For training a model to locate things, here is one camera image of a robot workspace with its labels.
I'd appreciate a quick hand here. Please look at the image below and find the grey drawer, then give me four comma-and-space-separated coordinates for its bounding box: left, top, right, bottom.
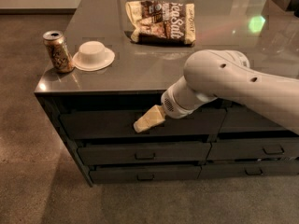
199, 161, 299, 179
78, 141, 210, 165
90, 165, 201, 184
60, 109, 226, 140
220, 106, 285, 133
206, 136, 299, 161

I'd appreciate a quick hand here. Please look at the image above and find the dark grey drawer cabinet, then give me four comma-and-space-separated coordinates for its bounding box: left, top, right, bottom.
36, 0, 299, 185

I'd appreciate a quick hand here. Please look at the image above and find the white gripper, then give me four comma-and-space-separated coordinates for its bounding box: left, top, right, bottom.
134, 77, 216, 133

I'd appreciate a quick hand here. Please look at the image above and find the white upside-down plastic bowl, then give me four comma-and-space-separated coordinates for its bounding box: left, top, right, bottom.
73, 41, 115, 71

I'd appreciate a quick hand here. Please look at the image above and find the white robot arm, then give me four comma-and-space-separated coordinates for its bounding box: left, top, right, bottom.
134, 49, 299, 134

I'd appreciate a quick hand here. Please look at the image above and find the brown sea salt chip bag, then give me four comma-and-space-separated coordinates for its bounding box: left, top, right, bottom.
125, 1, 196, 46

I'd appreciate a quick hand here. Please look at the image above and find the gold soda can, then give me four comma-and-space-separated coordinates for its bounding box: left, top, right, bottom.
43, 30, 75, 74

